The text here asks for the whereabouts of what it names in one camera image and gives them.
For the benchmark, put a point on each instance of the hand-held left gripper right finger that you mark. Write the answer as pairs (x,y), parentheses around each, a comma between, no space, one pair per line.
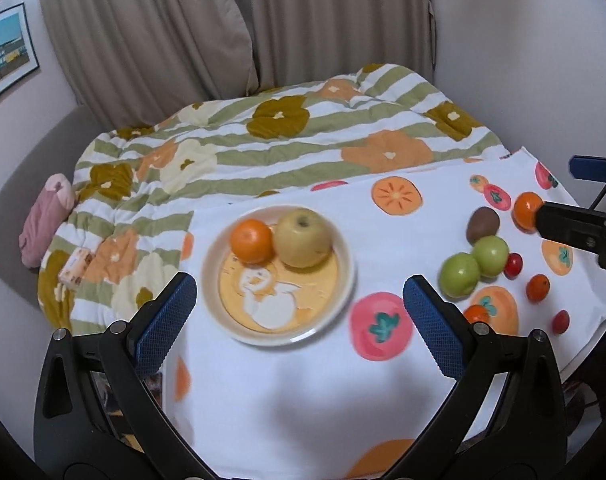
(430,317)

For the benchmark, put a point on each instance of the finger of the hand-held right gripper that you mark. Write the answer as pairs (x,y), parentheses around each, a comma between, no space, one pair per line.
(568,225)
(590,166)

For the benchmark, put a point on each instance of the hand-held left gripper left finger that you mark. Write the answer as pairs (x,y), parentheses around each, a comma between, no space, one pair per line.
(170,315)

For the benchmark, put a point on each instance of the small mandarin orange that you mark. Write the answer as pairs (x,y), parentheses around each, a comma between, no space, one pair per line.
(525,211)

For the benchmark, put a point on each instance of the small green apple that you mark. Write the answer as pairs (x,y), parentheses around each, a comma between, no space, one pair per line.
(458,276)
(492,256)

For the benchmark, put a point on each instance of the red cherry tomato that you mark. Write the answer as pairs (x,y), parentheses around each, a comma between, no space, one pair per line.
(561,322)
(514,265)

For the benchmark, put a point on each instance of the cream plate with duck print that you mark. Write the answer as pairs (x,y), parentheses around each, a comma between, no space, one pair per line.
(283,310)

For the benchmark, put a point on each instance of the orange cherry tomato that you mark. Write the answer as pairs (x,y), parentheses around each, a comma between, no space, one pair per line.
(538,288)
(476,314)

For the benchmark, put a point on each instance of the brown kiwi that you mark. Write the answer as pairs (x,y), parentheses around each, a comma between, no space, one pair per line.
(482,225)

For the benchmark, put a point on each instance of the small printed snack box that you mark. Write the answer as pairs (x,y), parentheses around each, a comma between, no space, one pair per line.
(75,267)

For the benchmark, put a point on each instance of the large orange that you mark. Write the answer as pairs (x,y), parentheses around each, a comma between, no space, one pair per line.
(252,242)

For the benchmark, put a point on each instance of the white fruit print tablecloth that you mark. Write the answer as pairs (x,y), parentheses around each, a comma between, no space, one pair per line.
(293,400)

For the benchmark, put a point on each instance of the yellow apple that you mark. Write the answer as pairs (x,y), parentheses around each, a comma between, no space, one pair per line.
(303,237)

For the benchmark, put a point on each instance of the pink plush toy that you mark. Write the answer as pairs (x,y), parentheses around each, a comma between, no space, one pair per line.
(43,220)

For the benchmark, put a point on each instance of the striped floral blanket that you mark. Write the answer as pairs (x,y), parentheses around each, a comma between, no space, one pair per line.
(263,160)

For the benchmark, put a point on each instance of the grey upholstered sofa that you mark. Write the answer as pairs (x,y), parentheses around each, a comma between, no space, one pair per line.
(28,160)

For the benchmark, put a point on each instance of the beige curtain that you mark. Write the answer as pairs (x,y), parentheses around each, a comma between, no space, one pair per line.
(183,35)

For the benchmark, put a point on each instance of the framed wall picture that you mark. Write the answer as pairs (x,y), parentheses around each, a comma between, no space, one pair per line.
(5,55)

